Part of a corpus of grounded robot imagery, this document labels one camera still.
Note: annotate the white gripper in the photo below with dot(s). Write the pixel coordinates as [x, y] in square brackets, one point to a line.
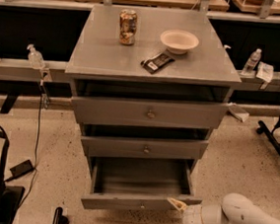
[191, 220]

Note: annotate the grey bottom drawer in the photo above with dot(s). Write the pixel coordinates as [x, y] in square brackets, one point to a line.
[139, 184]

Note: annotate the grey drawer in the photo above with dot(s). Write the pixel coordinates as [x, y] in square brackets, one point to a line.
[142, 142]
[139, 184]
[145, 104]

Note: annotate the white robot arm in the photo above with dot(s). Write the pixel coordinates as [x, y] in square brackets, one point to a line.
[234, 209]

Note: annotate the grey middle drawer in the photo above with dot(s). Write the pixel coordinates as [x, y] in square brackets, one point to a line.
[142, 142]

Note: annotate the grey wooden drawer cabinet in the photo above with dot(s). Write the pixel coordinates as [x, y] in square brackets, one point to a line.
[99, 55]

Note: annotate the grey top drawer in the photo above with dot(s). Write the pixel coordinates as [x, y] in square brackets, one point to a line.
[145, 104]

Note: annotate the white box on floor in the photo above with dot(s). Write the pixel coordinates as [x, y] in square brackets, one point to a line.
[238, 112]

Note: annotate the black cylinder bar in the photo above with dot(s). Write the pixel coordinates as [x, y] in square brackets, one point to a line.
[59, 218]

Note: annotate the black snack bar wrapper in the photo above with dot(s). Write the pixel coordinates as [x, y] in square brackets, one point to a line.
[154, 64]

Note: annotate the black power adapter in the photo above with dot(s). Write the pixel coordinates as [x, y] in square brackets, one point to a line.
[22, 169]

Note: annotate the white paper packet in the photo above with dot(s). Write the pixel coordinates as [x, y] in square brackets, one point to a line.
[265, 72]

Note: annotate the clear plastic water bottle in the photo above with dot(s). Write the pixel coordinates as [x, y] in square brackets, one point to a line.
[251, 62]

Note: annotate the white paper bowl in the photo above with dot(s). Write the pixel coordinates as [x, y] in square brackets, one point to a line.
[179, 41]

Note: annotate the crushed soda can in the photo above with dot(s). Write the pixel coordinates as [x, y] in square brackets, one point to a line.
[128, 26]

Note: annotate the clear sanitizer pump bottle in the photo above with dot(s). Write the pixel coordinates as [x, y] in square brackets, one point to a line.
[35, 58]

